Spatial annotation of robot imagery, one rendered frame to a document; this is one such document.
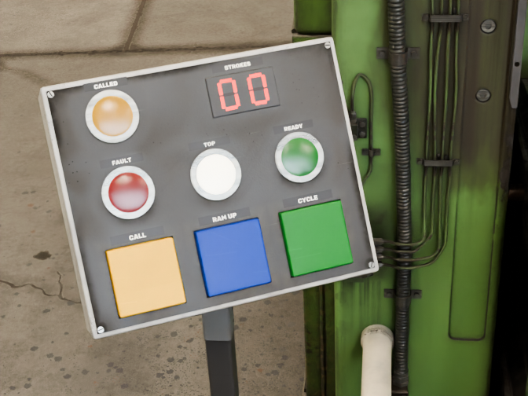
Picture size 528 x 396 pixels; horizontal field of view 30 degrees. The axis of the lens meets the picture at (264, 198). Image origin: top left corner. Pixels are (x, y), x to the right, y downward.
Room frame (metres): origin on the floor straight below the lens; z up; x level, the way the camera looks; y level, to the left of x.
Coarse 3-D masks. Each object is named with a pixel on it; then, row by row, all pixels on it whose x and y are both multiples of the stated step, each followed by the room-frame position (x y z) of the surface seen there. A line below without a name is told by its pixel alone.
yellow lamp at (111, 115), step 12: (108, 96) 0.98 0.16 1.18; (96, 108) 0.97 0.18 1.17; (108, 108) 0.97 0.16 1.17; (120, 108) 0.97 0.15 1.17; (96, 120) 0.96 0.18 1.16; (108, 120) 0.96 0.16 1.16; (120, 120) 0.97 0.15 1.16; (132, 120) 0.97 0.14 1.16; (108, 132) 0.96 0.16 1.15; (120, 132) 0.96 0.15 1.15
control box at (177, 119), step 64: (192, 64) 1.02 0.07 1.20; (256, 64) 1.03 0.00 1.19; (320, 64) 1.05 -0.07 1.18; (64, 128) 0.95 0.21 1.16; (192, 128) 0.98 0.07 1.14; (256, 128) 1.00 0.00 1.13; (320, 128) 1.01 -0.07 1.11; (64, 192) 0.92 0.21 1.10; (192, 192) 0.94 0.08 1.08; (256, 192) 0.96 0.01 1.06; (320, 192) 0.97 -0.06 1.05; (192, 256) 0.91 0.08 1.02; (128, 320) 0.86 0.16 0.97
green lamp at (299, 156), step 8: (288, 144) 0.99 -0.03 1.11; (296, 144) 0.99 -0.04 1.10; (304, 144) 1.00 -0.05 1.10; (312, 144) 1.00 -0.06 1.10; (288, 152) 0.99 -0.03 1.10; (296, 152) 0.99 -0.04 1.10; (304, 152) 0.99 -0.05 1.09; (312, 152) 0.99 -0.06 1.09; (288, 160) 0.98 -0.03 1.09; (296, 160) 0.98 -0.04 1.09; (304, 160) 0.98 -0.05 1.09; (312, 160) 0.99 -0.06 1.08; (288, 168) 0.98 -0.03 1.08; (296, 168) 0.98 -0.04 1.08; (304, 168) 0.98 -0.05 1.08; (312, 168) 0.98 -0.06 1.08
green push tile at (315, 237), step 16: (304, 208) 0.95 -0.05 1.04; (320, 208) 0.96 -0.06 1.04; (336, 208) 0.96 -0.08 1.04; (288, 224) 0.94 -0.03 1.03; (304, 224) 0.94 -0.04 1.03; (320, 224) 0.95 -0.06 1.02; (336, 224) 0.95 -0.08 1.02; (288, 240) 0.93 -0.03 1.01; (304, 240) 0.93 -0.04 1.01; (320, 240) 0.94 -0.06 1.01; (336, 240) 0.94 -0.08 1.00; (288, 256) 0.92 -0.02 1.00; (304, 256) 0.92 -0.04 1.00; (320, 256) 0.93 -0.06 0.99; (336, 256) 0.93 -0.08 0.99; (304, 272) 0.91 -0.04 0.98
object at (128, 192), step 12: (120, 180) 0.93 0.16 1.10; (132, 180) 0.94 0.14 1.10; (144, 180) 0.94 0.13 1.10; (108, 192) 0.92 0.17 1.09; (120, 192) 0.93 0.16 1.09; (132, 192) 0.93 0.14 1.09; (144, 192) 0.93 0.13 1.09; (120, 204) 0.92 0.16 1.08; (132, 204) 0.92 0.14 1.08; (144, 204) 0.92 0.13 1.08
